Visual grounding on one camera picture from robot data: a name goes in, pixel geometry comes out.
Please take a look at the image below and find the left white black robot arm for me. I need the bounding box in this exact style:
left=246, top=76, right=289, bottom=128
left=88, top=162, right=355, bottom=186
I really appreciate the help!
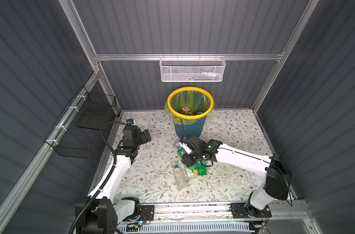
left=68, top=119, right=151, bottom=234

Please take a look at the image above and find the aluminium rail base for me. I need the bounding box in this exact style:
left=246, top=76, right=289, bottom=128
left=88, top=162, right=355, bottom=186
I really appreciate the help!
left=74, top=200, right=313, bottom=234

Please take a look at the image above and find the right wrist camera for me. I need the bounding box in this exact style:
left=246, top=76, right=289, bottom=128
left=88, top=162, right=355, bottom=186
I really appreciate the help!
left=179, top=140, right=192, bottom=155

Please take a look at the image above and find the clear bottle green label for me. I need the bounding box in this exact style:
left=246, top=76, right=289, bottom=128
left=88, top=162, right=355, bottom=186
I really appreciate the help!
left=172, top=162, right=197, bottom=191

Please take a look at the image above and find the blue tube in basket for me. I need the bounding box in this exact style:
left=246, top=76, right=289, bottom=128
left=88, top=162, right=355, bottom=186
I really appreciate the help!
left=186, top=75, right=222, bottom=82

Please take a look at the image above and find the brown tea bottle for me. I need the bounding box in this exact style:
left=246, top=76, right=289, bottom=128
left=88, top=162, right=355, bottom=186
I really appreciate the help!
left=180, top=107, right=193, bottom=116

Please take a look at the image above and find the white wire mesh basket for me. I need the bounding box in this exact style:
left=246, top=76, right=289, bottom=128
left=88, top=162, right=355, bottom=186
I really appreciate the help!
left=159, top=56, right=226, bottom=82

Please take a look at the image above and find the blue bin yellow rim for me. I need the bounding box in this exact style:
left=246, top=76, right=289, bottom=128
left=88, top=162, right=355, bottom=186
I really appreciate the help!
left=167, top=86, right=214, bottom=142

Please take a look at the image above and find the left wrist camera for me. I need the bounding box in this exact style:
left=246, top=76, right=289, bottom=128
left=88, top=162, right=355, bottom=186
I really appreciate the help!
left=126, top=119, right=135, bottom=126

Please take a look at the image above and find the black wire mesh basket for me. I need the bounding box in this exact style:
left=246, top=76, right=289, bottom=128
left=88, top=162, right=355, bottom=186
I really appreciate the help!
left=45, top=87, right=118, bottom=159

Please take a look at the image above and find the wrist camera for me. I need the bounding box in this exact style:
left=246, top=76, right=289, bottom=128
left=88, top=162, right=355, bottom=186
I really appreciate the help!
left=126, top=119, right=135, bottom=126
left=179, top=140, right=192, bottom=155

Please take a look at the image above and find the green bottle yellow cap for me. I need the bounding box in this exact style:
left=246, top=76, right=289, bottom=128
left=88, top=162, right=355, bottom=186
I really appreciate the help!
left=177, top=147, right=198, bottom=175

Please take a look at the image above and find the small green bottle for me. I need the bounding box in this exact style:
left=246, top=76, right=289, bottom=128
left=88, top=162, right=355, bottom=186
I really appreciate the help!
left=196, top=160, right=208, bottom=176

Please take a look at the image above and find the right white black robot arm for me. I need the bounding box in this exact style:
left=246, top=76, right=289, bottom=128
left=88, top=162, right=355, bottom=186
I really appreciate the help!
left=179, top=135, right=292, bottom=217

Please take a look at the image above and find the left black corrugated cable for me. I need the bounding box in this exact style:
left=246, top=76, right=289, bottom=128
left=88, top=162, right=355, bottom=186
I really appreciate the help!
left=68, top=121, right=131, bottom=234

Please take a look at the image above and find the yellow-green bin liner bag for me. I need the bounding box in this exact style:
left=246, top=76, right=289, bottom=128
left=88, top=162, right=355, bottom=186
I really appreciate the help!
left=165, top=87, right=215, bottom=125

